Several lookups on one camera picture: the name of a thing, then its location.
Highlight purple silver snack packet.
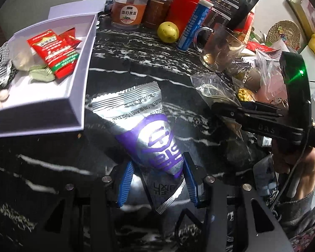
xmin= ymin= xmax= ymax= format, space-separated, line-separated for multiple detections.
xmin=90 ymin=81 xmax=184 ymax=214

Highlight right hand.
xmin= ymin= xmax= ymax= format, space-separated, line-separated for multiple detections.
xmin=272 ymin=140 xmax=315 ymax=200

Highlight red crinkled snack bag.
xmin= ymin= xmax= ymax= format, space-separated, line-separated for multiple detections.
xmin=246 ymin=41 xmax=276 ymax=52

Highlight woven straw basket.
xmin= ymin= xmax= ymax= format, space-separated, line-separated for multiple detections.
xmin=266 ymin=20 xmax=301 ymax=51

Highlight clear glass mug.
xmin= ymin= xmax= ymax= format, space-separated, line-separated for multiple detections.
xmin=193 ymin=23 xmax=246 ymax=72

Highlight green leaf shaped item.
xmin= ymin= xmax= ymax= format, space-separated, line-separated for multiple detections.
xmin=29 ymin=67 xmax=56 ymax=83

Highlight yellow lemon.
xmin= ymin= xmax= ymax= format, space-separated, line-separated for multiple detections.
xmin=157 ymin=22 xmax=179 ymax=43

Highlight black standing food pouch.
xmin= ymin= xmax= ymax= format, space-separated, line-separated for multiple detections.
xmin=203 ymin=0 xmax=259 ymax=30

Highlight white open gift box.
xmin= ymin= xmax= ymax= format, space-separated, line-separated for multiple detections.
xmin=0 ymin=0 xmax=106 ymax=138

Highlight red snack packet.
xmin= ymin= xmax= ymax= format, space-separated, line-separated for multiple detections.
xmin=27 ymin=30 xmax=79 ymax=79

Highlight blue effervescent tablet tube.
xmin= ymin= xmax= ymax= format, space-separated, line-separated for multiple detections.
xmin=176 ymin=0 xmax=213 ymax=51

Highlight red plastic canister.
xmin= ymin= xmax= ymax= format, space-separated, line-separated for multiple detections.
xmin=165 ymin=0 xmax=209 ymax=36

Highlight black white gingham scrunchie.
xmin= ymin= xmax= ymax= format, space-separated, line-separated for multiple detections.
xmin=0 ymin=42 xmax=18 ymax=89

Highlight clear jar orange contents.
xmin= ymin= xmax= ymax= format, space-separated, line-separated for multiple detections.
xmin=111 ymin=0 xmax=148 ymax=30

